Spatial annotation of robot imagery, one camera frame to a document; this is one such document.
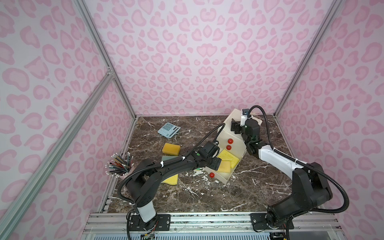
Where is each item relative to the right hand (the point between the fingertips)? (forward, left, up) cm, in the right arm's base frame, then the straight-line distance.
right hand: (240, 119), depth 88 cm
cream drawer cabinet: (-10, +10, 0) cm, 15 cm away
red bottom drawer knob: (-27, +17, -18) cm, 37 cm away
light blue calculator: (+7, +47, -19) cm, 52 cm away
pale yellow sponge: (-21, +9, -20) cm, 30 cm away
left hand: (-20, +14, -13) cm, 28 cm away
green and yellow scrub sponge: (-24, +25, -21) cm, 40 cm away
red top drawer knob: (-14, +7, -3) cm, 16 cm away
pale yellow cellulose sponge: (-30, +40, -19) cm, 53 cm away
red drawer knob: (-13, +7, -11) cm, 18 cm away
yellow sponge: (-8, +44, -21) cm, 49 cm away
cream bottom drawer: (-28, +10, -18) cm, 35 cm away
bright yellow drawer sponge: (-13, +7, -20) cm, 25 cm away
